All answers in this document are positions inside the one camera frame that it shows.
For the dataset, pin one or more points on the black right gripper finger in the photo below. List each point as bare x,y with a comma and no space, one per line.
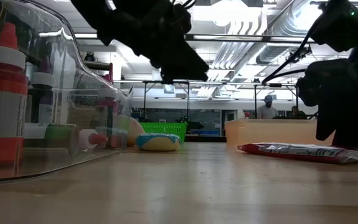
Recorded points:
325,127
353,135

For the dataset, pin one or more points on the black ceiling mounted camera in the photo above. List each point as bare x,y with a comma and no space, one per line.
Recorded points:
303,51

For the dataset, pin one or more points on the red snack bag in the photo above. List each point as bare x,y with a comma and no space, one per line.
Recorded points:
291,152

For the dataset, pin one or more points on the black background robot device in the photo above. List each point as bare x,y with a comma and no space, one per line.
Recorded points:
194,125

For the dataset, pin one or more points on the black object on shelf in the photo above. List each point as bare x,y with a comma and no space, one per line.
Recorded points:
89,57

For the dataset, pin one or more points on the black metal frame stand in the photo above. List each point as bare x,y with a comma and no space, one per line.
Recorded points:
255,102
145,99

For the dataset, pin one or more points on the green food colouring bottle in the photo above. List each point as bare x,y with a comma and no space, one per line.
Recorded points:
59,135

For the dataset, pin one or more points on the orange translucent plastic bin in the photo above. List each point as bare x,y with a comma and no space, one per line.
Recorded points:
275,132

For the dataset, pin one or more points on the orange food colouring bottle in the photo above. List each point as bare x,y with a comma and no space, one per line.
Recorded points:
2,109

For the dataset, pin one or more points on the blue iced toy donut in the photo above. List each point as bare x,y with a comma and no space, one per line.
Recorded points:
157,144

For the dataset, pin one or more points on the silver ventilation duct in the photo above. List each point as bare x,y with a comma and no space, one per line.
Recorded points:
278,31

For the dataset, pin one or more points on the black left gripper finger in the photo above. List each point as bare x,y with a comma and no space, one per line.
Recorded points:
194,60
182,73

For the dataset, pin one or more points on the clear plastic bin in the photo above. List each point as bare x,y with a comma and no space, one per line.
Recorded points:
42,165

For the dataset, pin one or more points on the green plastic basket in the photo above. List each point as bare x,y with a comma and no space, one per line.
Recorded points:
166,128

